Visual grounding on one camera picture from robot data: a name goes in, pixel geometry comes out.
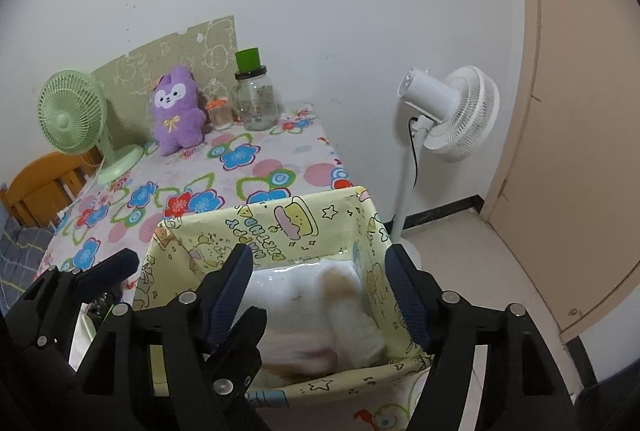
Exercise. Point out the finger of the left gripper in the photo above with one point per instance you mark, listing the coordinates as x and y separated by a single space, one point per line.
232 367
105 275

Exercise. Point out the purple plush toy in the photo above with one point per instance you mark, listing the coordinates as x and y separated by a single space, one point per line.
178 120

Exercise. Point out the green desk fan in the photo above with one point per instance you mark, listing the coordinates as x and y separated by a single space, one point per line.
72 114

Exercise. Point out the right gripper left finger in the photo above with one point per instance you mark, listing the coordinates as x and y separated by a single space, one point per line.
145 369

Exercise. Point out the green patterned wall mat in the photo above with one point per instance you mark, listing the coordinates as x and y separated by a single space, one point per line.
207 49

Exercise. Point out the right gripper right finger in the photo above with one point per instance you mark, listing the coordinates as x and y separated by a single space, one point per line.
523 387

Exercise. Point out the yellow patterned storage box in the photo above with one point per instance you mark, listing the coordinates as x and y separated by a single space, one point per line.
338 225

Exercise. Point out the glass jar green lid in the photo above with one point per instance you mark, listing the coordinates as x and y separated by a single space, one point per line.
253 95

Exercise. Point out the white standing fan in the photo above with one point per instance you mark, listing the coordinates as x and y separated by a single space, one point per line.
454 116

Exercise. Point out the grey plaid pillow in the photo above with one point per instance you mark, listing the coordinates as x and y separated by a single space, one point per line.
22 250

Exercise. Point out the toothpick jar orange lid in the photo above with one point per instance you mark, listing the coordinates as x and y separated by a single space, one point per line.
220 114

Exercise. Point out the beige door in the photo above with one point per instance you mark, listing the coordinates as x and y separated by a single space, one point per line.
565 198

